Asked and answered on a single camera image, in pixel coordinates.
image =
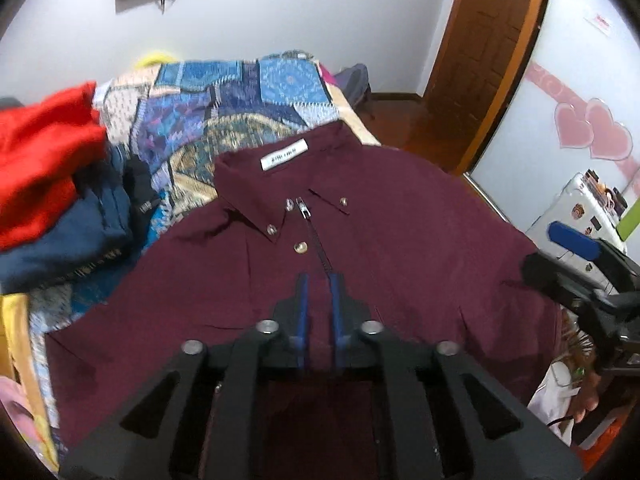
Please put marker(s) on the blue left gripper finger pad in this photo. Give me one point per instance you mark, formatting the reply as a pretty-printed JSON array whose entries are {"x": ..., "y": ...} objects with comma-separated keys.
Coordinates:
[{"x": 574, "y": 241}]

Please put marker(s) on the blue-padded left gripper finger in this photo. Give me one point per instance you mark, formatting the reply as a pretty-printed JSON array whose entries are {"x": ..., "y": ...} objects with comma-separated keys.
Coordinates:
[
  {"x": 290, "y": 347},
  {"x": 348, "y": 314}
]

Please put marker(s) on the maroon button-up shirt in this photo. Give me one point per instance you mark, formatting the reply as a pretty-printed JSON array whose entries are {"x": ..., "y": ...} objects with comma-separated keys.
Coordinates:
[{"x": 427, "y": 256}]

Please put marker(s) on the person's right hand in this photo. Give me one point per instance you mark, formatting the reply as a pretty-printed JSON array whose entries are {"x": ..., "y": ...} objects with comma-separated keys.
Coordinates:
[{"x": 587, "y": 398}]

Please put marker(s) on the white box with stickers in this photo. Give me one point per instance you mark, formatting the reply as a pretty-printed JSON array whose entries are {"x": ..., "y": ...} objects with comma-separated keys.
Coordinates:
[{"x": 587, "y": 205}]

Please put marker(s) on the navy folded garment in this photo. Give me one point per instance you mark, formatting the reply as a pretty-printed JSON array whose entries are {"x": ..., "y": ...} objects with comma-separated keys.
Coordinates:
[{"x": 110, "y": 219}]

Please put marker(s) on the blue patchwork bedspread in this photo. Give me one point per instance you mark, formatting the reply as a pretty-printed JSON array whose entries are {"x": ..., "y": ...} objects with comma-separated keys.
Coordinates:
[{"x": 177, "y": 118}]

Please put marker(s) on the brown wooden door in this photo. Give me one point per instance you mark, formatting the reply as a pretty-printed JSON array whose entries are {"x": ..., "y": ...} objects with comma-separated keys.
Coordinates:
[{"x": 482, "y": 49}]

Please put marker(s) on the wooden lap desk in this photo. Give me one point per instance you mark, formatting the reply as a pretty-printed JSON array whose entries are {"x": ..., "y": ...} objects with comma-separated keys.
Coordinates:
[{"x": 15, "y": 331}]

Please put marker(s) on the red folded garment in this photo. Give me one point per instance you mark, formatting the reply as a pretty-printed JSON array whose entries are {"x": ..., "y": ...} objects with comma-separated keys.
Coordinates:
[{"x": 43, "y": 146}]

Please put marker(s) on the pink heart wall decal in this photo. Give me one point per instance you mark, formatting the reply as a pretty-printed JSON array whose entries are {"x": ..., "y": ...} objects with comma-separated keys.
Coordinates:
[{"x": 586, "y": 124}]

